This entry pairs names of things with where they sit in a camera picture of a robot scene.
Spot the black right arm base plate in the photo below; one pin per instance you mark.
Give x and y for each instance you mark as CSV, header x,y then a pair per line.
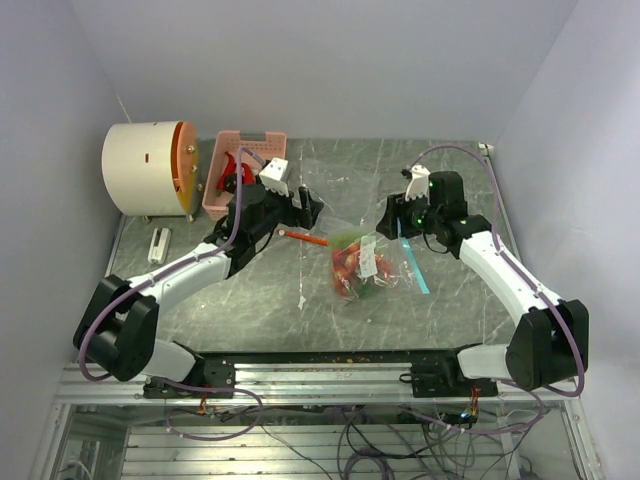
x,y
432,381

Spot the dark fake eggplant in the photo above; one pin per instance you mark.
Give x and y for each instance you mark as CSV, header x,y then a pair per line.
x,y
229,184

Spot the aluminium frame rail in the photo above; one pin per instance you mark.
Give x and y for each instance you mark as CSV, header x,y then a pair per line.
x,y
286,384

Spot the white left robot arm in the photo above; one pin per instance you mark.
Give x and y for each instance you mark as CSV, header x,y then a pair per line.
x,y
118,330

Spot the blue zip bag with strawberries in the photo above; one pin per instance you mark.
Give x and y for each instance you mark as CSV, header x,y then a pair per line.
x,y
364,265

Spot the small white rectangular device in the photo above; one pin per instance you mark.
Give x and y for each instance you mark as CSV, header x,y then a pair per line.
x,y
159,246

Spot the red fake chili pepper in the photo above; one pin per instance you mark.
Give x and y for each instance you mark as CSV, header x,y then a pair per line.
x,y
229,169

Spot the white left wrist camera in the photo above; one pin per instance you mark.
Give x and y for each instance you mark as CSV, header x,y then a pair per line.
x,y
274,176

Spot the pink perforated plastic basket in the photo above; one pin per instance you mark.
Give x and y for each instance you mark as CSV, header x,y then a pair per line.
x,y
265,144

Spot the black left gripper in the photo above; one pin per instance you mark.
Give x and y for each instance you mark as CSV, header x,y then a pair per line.
x,y
306,216

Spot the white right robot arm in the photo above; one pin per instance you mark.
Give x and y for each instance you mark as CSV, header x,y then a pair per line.
x,y
551,338

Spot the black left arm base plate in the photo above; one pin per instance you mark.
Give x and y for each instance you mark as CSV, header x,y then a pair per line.
x,y
211,374

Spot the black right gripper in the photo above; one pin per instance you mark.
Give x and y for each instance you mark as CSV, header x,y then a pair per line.
x,y
397,207

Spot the round white drawer organizer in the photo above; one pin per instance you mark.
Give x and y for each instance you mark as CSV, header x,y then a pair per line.
x,y
151,169

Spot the orange zip bag with vegetables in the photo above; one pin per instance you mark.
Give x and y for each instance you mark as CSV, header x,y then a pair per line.
x,y
340,203

